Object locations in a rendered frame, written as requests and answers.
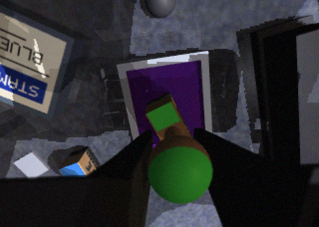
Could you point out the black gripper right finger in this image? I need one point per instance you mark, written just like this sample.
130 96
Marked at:
250 190

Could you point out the purple ink pad in grey tray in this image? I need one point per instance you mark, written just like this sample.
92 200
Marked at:
185 76

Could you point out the white rounded cylinder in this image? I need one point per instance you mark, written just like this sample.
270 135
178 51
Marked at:
160 8

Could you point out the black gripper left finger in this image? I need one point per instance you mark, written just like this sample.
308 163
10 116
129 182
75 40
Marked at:
116 194

